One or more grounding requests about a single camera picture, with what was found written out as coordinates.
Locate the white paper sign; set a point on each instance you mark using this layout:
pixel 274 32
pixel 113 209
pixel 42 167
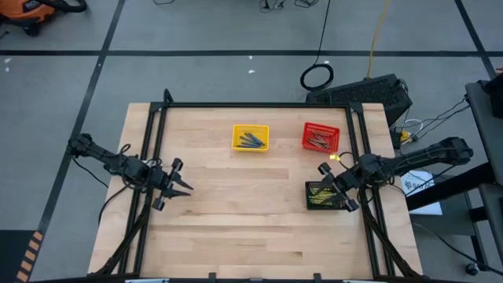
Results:
pixel 418 184

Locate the black desk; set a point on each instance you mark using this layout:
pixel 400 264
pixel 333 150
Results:
pixel 487 126

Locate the yellow gripper tag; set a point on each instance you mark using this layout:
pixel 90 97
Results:
pixel 335 157

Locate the red plastic basket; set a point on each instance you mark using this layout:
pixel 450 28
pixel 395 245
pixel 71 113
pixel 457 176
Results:
pixel 332 131

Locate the black computer case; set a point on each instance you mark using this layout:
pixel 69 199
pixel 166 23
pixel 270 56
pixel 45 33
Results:
pixel 361 92

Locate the orange shop vacuum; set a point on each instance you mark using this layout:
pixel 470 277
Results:
pixel 27 12

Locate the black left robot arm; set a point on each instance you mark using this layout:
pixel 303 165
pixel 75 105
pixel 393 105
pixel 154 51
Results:
pixel 114 163

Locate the black plastic basket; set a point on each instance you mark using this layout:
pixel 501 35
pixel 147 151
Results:
pixel 310 206

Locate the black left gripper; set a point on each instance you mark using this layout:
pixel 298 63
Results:
pixel 163 181

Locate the black caster wheel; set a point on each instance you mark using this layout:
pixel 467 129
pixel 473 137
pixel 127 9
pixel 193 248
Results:
pixel 472 269

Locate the black metal stand beam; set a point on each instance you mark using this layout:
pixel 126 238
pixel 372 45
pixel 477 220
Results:
pixel 452 186

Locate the blue Crayola crayon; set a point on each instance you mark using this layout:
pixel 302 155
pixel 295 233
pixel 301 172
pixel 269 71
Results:
pixel 247 146
pixel 251 142
pixel 255 137
pixel 257 140
pixel 247 138

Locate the yellow plastic basket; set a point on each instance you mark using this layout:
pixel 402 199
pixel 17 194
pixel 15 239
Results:
pixel 241 129

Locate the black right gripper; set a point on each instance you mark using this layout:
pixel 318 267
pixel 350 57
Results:
pixel 344 181

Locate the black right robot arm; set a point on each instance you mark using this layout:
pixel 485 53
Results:
pixel 416 159

